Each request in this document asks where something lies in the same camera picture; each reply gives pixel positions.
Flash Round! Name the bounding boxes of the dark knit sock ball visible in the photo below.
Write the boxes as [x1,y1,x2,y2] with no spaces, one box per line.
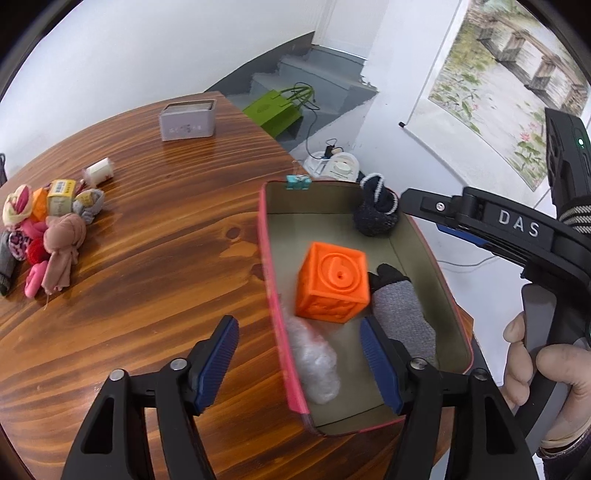
[353,173,400,238]

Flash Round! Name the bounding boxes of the person's right hand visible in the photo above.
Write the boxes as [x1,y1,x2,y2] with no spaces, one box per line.
[502,314,591,446]

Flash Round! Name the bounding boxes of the clear plastic bag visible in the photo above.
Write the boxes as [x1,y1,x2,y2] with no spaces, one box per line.
[284,316,342,406]

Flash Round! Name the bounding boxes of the white gauze roll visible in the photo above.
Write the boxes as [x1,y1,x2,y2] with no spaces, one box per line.
[83,158,115,188]

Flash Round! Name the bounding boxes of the grey sock ball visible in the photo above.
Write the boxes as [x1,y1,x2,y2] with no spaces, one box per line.
[74,188,105,225]

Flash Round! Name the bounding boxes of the grey stairs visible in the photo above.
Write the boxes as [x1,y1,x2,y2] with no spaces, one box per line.
[203,43,380,155]

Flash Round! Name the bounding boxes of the orange toy cube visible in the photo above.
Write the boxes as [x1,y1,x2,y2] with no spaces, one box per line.
[295,241,370,325]

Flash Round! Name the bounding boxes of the white cable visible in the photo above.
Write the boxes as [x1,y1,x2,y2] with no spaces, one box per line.
[436,256,499,274]

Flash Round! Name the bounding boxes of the pink sock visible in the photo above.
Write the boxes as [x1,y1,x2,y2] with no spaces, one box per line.
[25,261,51,298]

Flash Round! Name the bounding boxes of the wall scroll painting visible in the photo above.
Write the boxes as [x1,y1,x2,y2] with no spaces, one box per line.
[399,0,591,192]

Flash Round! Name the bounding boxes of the grey and black sock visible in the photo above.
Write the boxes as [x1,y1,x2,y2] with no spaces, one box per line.
[0,231,17,297]

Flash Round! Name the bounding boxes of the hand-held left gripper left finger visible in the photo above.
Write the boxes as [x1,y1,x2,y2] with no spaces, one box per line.
[62,315,241,480]

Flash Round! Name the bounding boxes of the grey metal tin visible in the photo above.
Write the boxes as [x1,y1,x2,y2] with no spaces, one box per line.
[159,99,217,141]

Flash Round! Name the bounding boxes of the small yellow box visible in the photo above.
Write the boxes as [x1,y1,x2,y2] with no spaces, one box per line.
[47,179,77,217]

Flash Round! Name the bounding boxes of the white appliance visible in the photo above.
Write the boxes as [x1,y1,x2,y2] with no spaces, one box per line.
[302,148,363,183]

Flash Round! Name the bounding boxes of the grey sock with black toe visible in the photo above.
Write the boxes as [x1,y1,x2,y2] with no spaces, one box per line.
[367,263,437,370]

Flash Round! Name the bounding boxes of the pastel sock ball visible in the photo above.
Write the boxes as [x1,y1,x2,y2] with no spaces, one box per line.
[2,184,34,227]

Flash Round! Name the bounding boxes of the green paper bag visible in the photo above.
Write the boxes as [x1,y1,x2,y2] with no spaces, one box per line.
[242,85,317,138]

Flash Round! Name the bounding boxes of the pink leopard plush toy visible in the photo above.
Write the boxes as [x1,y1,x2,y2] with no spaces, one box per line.
[9,230,29,261]

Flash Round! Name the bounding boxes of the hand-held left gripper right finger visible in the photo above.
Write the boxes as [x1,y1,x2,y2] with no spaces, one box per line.
[359,315,541,480]

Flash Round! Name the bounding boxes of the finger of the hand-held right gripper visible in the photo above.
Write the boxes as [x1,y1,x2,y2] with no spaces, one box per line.
[400,187,467,228]
[436,224,497,252]

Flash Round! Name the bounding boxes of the person's right forearm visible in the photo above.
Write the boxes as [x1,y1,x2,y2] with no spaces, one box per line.
[536,427,591,480]

